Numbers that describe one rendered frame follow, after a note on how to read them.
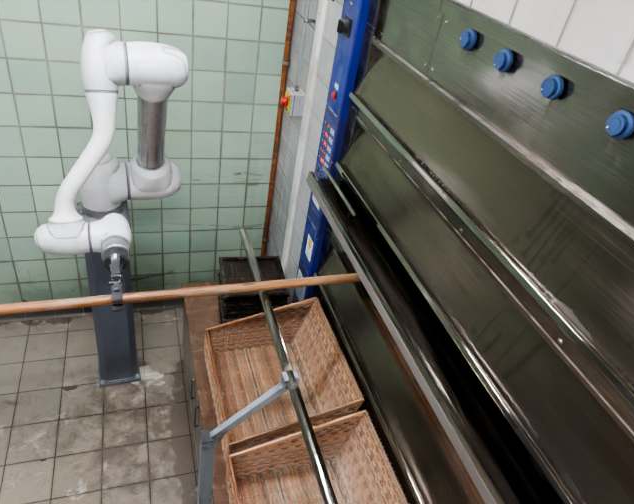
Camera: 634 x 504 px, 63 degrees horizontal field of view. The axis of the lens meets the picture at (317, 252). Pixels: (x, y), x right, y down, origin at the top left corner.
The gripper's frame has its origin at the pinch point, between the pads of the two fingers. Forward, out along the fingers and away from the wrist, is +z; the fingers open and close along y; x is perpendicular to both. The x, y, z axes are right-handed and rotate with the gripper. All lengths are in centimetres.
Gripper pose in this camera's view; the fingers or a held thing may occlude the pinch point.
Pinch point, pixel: (117, 298)
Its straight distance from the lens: 163.8
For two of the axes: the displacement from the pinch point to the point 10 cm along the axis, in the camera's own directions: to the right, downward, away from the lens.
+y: -1.6, 8.0, 5.8
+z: 3.1, 6.0, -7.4
